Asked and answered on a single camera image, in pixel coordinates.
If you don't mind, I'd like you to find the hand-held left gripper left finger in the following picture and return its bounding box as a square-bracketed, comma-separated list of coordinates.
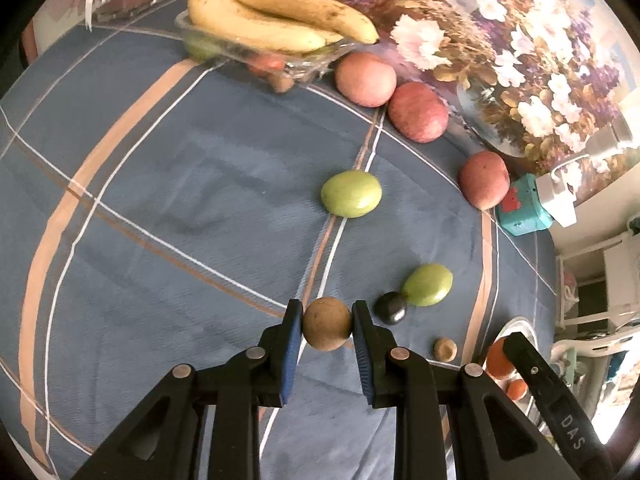
[72, 299, 305, 480]

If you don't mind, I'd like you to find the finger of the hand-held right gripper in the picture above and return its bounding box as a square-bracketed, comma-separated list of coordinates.
[502, 331, 618, 480]

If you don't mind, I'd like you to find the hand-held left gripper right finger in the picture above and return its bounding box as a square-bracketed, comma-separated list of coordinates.
[351, 300, 571, 480]

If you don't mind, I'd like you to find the large orange tangerine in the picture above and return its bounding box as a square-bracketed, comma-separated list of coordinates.
[486, 338, 517, 380]

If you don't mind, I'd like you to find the plate with orange fruits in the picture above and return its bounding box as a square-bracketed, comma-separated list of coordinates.
[479, 315, 561, 451]

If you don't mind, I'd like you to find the dark purple plum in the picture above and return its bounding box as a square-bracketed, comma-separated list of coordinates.
[374, 291, 408, 325]

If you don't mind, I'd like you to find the white storage rack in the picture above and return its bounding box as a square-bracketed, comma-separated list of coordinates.
[555, 230, 640, 331]

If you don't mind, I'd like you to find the small green plum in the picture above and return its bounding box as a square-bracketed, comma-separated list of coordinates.
[320, 170, 383, 219]

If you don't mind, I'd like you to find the teal toy box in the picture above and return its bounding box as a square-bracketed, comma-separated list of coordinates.
[496, 173, 553, 237]

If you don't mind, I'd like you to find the large red apple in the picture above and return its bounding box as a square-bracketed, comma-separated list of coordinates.
[459, 151, 511, 211]

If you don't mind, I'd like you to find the blue plaid tablecloth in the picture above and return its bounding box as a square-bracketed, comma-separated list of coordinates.
[0, 0, 558, 480]

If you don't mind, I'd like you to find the dark red apple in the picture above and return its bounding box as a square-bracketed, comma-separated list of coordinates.
[388, 82, 449, 143]

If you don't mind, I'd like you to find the pale pink apple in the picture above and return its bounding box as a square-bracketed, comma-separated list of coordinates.
[335, 51, 398, 108]

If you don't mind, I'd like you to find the small red fruit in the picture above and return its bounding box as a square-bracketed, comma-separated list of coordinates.
[247, 54, 286, 78]

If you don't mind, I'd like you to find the clear glass dish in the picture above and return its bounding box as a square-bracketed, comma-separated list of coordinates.
[174, 10, 358, 81]

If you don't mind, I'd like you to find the green fruit in dish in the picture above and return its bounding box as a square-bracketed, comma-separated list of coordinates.
[184, 35, 223, 63]

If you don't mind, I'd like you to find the bunch of yellow bananas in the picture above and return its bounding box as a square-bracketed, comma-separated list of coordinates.
[187, 0, 380, 53]

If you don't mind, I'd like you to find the floral painting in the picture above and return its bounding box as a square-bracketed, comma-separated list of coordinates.
[315, 0, 640, 206]

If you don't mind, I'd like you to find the white plug with cable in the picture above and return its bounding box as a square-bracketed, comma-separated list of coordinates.
[550, 120, 640, 181]

